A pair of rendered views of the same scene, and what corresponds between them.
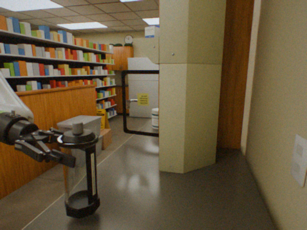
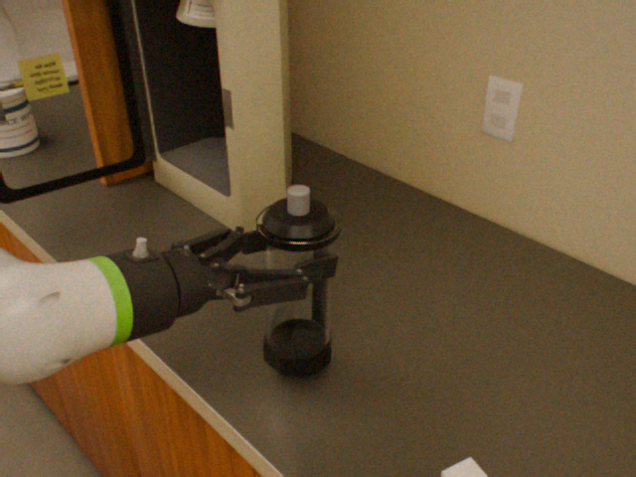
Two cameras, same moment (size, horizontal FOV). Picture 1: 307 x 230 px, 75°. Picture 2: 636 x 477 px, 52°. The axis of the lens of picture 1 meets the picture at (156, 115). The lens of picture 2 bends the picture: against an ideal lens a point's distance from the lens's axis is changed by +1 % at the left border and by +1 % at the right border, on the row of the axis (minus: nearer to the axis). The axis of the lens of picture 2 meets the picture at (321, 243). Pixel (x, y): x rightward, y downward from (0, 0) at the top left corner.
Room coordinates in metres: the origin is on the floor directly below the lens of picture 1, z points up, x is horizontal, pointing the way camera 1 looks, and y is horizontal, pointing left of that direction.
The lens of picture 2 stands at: (0.14, 0.79, 1.63)
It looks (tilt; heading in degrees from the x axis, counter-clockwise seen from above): 34 degrees down; 302
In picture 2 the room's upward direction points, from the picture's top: straight up
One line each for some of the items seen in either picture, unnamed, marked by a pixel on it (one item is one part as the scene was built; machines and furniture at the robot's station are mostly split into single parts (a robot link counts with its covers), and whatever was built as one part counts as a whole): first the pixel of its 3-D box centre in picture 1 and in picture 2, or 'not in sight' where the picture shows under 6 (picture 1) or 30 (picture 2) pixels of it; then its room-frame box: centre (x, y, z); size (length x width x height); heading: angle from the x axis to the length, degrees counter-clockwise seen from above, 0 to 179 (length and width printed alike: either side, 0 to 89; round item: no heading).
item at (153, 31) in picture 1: (152, 34); not in sight; (0.95, 0.02, 1.54); 0.05 x 0.05 x 0.06; 59
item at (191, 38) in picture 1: (192, 83); (230, 5); (0.95, -0.17, 1.33); 0.32 x 0.25 x 0.77; 166
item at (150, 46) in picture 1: (155, 54); not in sight; (0.99, 0.00, 1.46); 0.32 x 0.12 x 0.10; 166
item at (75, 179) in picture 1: (80, 171); (298, 287); (0.53, 0.22, 1.09); 0.11 x 0.11 x 0.21
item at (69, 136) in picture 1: (78, 133); (298, 212); (0.53, 0.22, 1.21); 0.09 x 0.09 x 0.07
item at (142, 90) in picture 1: (144, 103); (54, 89); (1.19, 0.07, 1.19); 0.30 x 0.01 x 0.40; 68
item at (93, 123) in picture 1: (81, 129); not in sight; (2.99, 1.17, 0.49); 0.60 x 0.42 x 0.33; 166
